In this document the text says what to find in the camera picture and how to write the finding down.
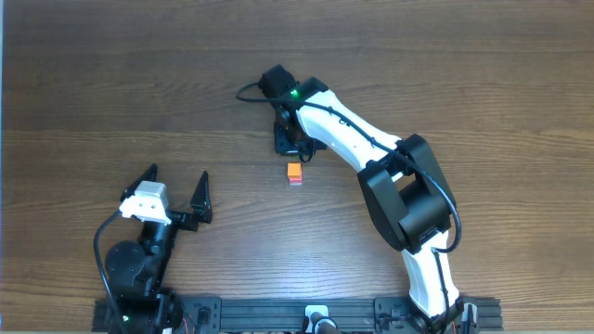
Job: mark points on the mounting rail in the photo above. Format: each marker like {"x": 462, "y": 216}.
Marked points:
{"x": 269, "y": 315}

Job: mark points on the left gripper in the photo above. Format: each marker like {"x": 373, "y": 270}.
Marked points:
{"x": 185, "y": 221}

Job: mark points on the red cube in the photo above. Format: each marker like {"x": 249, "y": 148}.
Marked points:
{"x": 296, "y": 181}

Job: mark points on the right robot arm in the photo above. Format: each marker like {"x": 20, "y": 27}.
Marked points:
{"x": 343, "y": 134}

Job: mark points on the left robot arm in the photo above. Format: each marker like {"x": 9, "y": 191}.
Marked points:
{"x": 153, "y": 260}

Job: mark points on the orange cube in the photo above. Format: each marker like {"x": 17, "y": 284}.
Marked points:
{"x": 294, "y": 170}

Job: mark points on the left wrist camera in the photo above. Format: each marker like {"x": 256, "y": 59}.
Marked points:
{"x": 146, "y": 201}

